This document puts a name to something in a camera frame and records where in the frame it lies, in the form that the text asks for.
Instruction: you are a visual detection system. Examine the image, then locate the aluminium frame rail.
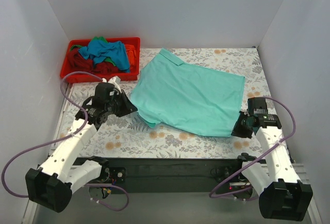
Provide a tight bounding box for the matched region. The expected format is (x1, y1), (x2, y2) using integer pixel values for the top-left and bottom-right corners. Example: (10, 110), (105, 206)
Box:
(291, 163), (309, 183)

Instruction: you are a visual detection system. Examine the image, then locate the red plastic bin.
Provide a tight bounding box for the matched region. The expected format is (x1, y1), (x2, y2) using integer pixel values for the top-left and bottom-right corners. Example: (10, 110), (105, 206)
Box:
(60, 37), (140, 83)

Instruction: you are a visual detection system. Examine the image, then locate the mint green t shirt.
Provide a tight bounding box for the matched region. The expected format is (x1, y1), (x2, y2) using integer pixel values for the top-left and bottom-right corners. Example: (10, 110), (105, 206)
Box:
(130, 48), (245, 137)

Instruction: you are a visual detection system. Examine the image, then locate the dark red t shirt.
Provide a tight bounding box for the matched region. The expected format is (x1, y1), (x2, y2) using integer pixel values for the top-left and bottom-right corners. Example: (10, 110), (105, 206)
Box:
(68, 47), (121, 75)

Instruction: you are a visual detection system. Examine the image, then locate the blue t shirt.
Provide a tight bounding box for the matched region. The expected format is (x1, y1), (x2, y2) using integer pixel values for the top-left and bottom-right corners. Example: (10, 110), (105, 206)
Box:
(78, 39), (130, 73)

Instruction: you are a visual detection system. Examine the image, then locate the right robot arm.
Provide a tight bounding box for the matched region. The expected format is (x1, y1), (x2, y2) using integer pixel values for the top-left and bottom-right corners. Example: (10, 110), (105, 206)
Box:
(232, 97), (313, 221)

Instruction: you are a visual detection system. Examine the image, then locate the floral table mat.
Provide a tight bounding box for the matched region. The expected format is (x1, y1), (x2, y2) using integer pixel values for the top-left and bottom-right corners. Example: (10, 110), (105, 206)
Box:
(55, 48), (287, 159)

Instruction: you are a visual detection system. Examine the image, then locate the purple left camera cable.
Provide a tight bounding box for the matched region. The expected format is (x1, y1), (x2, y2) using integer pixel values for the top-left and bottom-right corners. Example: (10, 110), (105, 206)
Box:
(2, 71), (104, 198)

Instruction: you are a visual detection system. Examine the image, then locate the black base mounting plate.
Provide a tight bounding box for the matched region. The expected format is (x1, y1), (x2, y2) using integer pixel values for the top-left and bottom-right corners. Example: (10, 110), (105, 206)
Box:
(93, 156), (242, 194)

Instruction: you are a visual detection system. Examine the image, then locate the orange t shirt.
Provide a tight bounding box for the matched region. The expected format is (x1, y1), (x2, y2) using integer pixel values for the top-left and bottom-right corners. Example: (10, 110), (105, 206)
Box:
(125, 44), (137, 71)

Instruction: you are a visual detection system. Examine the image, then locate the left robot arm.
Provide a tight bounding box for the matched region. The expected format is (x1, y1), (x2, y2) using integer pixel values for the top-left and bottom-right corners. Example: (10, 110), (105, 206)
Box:
(25, 79), (137, 213)

